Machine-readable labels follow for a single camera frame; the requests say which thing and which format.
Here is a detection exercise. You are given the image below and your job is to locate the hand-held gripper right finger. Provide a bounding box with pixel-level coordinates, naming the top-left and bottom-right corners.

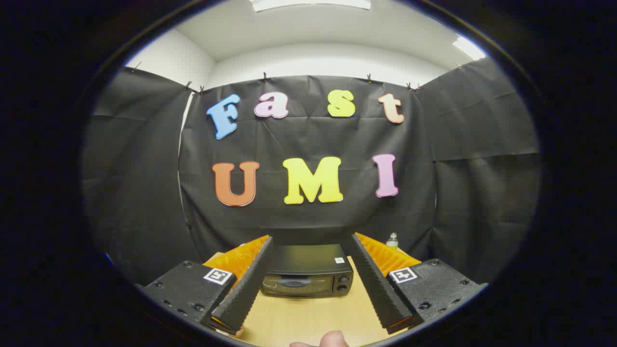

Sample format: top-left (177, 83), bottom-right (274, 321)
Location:
top-left (350, 232), bottom-right (488, 335)

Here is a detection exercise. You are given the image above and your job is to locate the black toaster oven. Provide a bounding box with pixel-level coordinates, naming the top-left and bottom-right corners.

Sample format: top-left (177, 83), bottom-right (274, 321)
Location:
top-left (260, 243), bottom-right (354, 297)

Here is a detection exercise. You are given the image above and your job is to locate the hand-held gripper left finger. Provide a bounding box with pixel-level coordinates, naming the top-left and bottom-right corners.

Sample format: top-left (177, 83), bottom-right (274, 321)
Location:
top-left (136, 235), bottom-right (274, 336)

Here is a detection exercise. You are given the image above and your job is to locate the ceiling light panel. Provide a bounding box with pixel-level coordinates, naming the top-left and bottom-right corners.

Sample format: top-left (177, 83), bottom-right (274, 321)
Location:
top-left (251, 0), bottom-right (372, 12)
top-left (452, 37), bottom-right (486, 61)

